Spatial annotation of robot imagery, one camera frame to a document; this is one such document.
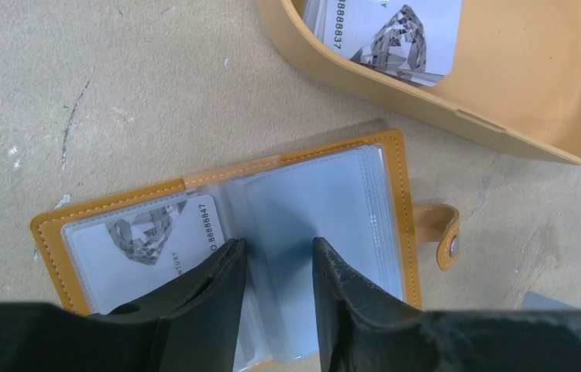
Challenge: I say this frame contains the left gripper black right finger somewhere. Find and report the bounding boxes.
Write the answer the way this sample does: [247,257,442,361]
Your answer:
[312,238,581,371]

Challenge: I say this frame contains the silver VIP card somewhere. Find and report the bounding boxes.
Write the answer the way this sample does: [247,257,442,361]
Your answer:
[519,291,576,311]
[62,192,225,314]

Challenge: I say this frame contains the orange oval tray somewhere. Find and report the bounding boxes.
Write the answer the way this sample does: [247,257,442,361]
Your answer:
[258,1,581,165]

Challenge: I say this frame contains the orange card holder wallet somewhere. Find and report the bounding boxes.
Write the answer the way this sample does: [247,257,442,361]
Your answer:
[30,129,459,371]

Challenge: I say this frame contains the silver credit cards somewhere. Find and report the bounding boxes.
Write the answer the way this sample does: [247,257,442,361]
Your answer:
[300,0,462,87]

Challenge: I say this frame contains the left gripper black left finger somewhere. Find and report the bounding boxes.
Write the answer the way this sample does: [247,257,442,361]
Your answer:
[0,239,247,371]

